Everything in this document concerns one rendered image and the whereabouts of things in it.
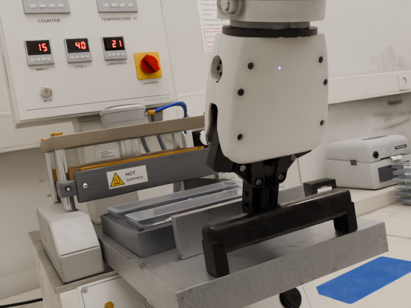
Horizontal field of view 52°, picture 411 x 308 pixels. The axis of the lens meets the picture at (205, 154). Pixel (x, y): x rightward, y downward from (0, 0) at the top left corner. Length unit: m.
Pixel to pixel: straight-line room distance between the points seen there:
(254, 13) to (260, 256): 0.20
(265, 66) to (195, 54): 1.11
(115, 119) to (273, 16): 0.45
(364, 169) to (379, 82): 0.54
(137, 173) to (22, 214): 0.61
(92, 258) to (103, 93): 0.42
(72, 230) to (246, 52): 0.34
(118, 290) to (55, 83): 0.46
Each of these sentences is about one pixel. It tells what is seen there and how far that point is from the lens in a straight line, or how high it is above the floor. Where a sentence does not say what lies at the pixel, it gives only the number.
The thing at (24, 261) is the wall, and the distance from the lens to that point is 1.23.
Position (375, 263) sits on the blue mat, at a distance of 0.99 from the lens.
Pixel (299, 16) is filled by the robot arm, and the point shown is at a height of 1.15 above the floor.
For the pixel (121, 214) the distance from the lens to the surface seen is 0.52.
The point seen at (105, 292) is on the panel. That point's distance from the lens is 0.55.
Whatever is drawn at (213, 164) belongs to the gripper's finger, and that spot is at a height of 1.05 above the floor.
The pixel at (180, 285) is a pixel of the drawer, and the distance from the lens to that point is 0.33.
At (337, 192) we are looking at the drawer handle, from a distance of 0.40.
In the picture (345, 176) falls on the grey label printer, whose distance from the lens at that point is 1.61.
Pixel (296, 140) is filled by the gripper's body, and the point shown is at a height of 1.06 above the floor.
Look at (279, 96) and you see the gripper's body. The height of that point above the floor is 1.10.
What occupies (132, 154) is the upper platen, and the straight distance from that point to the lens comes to 0.73.
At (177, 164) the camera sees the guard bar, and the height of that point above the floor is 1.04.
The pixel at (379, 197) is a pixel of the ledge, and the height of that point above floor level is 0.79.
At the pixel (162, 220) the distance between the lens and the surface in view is 0.44.
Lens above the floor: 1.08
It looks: 3 degrees down
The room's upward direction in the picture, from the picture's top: 9 degrees counter-clockwise
